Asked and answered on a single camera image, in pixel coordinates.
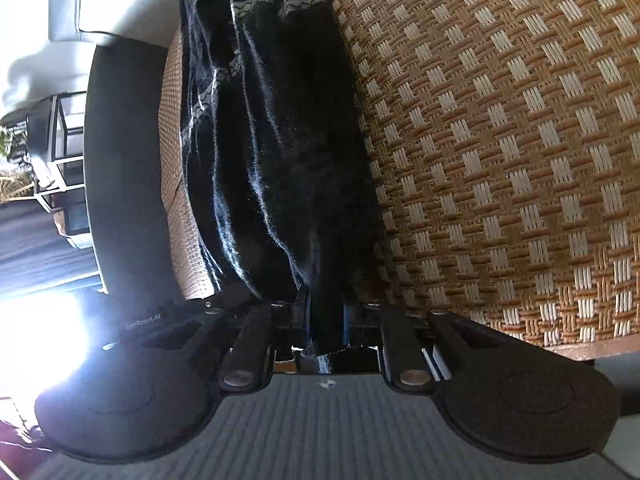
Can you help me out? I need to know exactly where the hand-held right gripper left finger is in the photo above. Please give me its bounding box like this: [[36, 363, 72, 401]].
[[136, 290, 314, 392]]

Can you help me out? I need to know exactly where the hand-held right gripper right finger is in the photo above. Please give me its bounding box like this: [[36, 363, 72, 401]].
[[342, 301, 507, 391]]

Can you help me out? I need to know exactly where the black garment with patterned stripe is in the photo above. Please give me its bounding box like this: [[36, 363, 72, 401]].
[[177, 0, 390, 376]]

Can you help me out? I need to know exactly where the metal frame cabinet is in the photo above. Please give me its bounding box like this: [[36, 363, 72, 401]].
[[25, 92, 97, 251]]

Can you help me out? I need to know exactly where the black sofa frame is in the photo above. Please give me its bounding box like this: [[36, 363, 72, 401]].
[[84, 42, 190, 307]]

